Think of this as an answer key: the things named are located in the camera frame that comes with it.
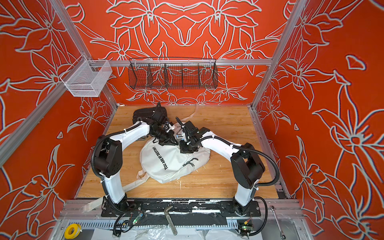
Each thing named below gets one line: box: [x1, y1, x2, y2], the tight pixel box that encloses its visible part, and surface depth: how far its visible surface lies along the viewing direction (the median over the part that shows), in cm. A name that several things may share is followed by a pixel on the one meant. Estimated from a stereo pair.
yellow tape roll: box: [64, 223, 82, 240], surface depth 68 cm
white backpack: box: [123, 137, 211, 192], surface depth 84 cm
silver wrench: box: [270, 205, 287, 240], surface depth 70 cm
